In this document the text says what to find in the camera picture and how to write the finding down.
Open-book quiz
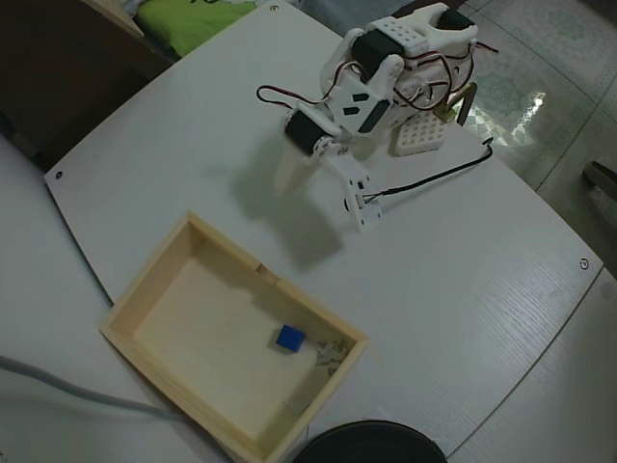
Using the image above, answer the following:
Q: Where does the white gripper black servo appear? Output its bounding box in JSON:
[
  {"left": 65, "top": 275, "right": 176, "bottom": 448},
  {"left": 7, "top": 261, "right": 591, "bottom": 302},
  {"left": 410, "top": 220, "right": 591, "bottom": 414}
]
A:
[{"left": 272, "top": 106, "right": 349, "bottom": 198}]

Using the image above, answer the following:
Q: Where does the small blue cube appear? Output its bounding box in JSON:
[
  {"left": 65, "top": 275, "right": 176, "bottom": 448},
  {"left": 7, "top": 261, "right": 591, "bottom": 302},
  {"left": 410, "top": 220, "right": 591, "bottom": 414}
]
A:
[{"left": 275, "top": 324, "right": 307, "bottom": 355}]

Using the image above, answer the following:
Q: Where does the open wooden box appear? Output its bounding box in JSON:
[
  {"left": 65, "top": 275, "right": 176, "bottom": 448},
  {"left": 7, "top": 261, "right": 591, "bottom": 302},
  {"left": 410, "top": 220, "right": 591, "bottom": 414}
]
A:
[{"left": 98, "top": 209, "right": 371, "bottom": 463}]

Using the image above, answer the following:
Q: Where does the green patterned cloth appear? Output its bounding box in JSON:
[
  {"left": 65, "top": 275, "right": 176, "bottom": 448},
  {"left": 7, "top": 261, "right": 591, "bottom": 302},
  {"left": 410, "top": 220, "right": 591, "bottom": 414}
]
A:
[{"left": 134, "top": 0, "right": 264, "bottom": 57}]

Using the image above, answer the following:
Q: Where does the brass table clamp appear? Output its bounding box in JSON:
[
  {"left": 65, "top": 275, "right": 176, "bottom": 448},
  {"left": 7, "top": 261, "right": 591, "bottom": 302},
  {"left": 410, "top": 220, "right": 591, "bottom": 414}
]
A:
[{"left": 432, "top": 81, "right": 479, "bottom": 127}]

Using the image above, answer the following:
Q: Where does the light wooden plank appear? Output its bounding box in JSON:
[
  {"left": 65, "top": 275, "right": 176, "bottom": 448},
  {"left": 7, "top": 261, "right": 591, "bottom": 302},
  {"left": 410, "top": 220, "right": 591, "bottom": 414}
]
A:
[{"left": 79, "top": 0, "right": 146, "bottom": 39}]

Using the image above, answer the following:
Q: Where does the dark brown furniture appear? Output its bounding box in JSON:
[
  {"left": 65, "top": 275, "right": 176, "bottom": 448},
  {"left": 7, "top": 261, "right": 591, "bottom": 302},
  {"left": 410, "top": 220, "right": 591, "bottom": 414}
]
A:
[{"left": 0, "top": 0, "right": 180, "bottom": 170}]

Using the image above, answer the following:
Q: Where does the black round object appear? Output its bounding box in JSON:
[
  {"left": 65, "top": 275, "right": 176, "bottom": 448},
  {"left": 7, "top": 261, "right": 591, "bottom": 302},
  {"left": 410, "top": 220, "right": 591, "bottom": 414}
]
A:
[{"left": 291, "top": 420, "right": 447, "bottom": 463}]

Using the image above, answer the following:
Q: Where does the dark furniture leg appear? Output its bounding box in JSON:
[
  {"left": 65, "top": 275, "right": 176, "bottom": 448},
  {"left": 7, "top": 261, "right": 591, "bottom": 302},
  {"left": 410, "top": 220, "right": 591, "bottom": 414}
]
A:
[{"left": 580, "top": 161, "right": 617, "bottom": 213}]

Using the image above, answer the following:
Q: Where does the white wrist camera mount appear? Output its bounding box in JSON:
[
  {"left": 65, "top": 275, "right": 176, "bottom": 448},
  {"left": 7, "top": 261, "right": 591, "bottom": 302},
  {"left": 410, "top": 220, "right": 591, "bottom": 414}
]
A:
[{"left": 327, "top": 151, "right": 385, "bottom": 234}]

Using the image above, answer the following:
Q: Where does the red black servo wire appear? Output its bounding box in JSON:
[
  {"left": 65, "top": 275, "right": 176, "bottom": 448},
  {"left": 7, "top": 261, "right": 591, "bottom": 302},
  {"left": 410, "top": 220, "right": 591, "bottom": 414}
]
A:
[
  {"left": 255, "top": 84, "right": 338, "bottom": 115},
  {"left": 399, "top": 39, "right": 500, "bottom": 110}
]

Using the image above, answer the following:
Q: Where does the white perforated base plate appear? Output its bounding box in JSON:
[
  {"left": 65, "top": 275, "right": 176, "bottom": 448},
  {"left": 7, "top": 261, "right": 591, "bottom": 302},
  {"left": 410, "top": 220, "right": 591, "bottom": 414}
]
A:
[{"left": 389, "top": 114, "right": 448, "bottom": 158}]

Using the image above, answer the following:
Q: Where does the black camera cable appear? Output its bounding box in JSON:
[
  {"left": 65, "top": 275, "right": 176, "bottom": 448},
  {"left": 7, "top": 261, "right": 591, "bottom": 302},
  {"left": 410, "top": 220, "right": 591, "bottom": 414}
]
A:
[{"left": 363, "top": 138, "right": 496, "bottom": 203}]

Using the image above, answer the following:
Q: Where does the thick grey cable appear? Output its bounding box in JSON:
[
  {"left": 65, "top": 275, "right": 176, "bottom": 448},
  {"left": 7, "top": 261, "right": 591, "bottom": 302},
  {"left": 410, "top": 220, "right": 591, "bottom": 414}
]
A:
[{"left": 0, "top": 354, "right": 180, "bottom": 424}]

